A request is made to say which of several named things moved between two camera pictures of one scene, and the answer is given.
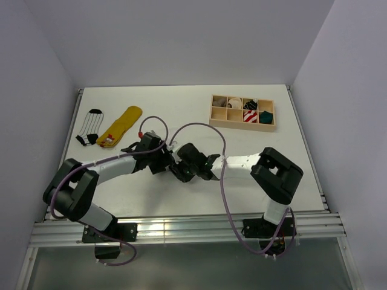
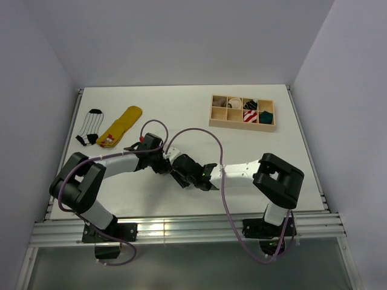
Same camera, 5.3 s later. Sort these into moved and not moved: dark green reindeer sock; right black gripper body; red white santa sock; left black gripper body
Moved: right black gripper body
Not moved: red white santa sock; left black gripper body; dark green reindeer sock
